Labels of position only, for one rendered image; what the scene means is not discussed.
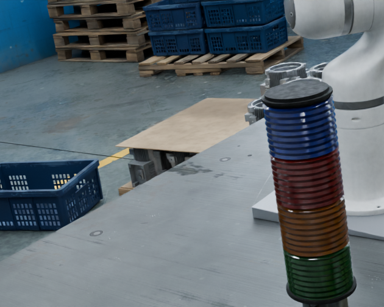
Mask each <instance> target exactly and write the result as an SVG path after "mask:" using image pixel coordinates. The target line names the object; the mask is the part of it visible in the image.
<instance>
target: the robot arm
mask: <svg viewBox="0 0 384 307"><path fill-rule="evenodd" d="M283 4H284V8H285V18H286V20H287V22H288V24H289V25H290V28H291V29H292V30H293V31H294V32H295V33H296V34H298V35H299V36H301V37H304V38H308V39H314V40H318V39H325V38H332V37H338V36H342V35H349V34H355V33H360V32H364V33H363V35H362V36H361V38H360V39H359V40H358V41H357V42H356V43H355V44H354V45H353V46H352V47H350V48H349V49H348V50H347V51H345V52H344V53H342V54H341V55H339V56H338V57H337V58H335V59H333V60H332V61H331V62H330V63H328V64H327V65H326V66H325V68H324V69H323V71H322V82H325V83H327V84H328V85H330V86H331V87H332V88H333V93H332V94H333V100H334V107H335V111H334V112H335V114H336V115H335V118H336V125H337V128H336V129H337V131H338V133H337V135H338V142H339V151H340V162H341V169H342V171H341V173H342V175H343V176H342V179H343V186H344V188H343V189H344V198H345V204H346V215H347V216H372V215H378V214H384V0H284V2H283Z"/></svg>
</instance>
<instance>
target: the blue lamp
mask: <svg viewBox="0 0 384 307"><path fill-rule="evenodd" d="M262 106H263V108H264V109H263V112H264V114H265V115H264V119H265V120H266V121H265V125H266V131H267V134H266V135H267V137H268V143H269V144H268V147H269V154H270V155H272V156H273V157H276V158H278V159H281V160H308V159H312V158H317V157H321V156H324V155H327V154H329V153H331V152H332V151H334V150H335V149H336V148H337V147H338V145H339V142H338V135H337V133H338V131H337V129H336V128H337V125H336V118H335V115H336V114H335V112H334V111H335V107H334V100H333V94H331V95H330V96H329V98H328V99H326V100H324V101H322V102H320V103H317V104H314V105H309V106H306V107H299V108H272V107H269V106H267V105H266V104H264V103H263V105H262Z"/></svg>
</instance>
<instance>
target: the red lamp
mask: <svg viewBox="0 0 384 307"><path fill-rule="evenodd" d="M269 156H270V157H271V159H270V162H271V168H272V174H273V176H272V178H273V180H274V181H273V183H274V190H275V195H276V202H277V203H278V204H279V205H281V206H284V207H286V208H290V209H294V210H312V209H317V208H322V207H325V206H328V205H331V204H333V203H335V202H336V201H338V200H339V199H340V198H342V196H343V195H344V189H343V188H344V186H343V179H342V176H343V175H342V173H341V171H342V169H341V162H340V151H339V145H338V147H337V148H336V149H335V150H334V151H332V152H331V153H328V154H327V155H324V156H321V157H317V158H312V159H308V160H281V159H278V158H276V157H273V156H272V155H270V154H269Z"/></svg>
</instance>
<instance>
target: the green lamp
mask: <svg viewBox="0 0 384 307"><path fill-rule="evenodd" d="M349 243H350V241H349V242H348V244H347V245H346V246H345V247H344V248H342V249H341V250H339V251H337V252H335V253H332V254H329V255H325V256H318V257H303V256H296V255H293V254H291V253H288V252H287V251H286V250H284V248H283V254H284V260H285V266H286V267H285V269H286V275H287V280H288V287H289V289H290V291H291V292H292V293H293V294H294V295H295V296H297V297H300V298H303V299H307V300H327V299H331V298H335V297H339V296H340V295H343V294H345V293H346V292H347V291H349V290H350V289H351V287H352V286H353V283H354V276H353V270H352V260H351V259H352V257H351V251H350V244H349Z"/></svg>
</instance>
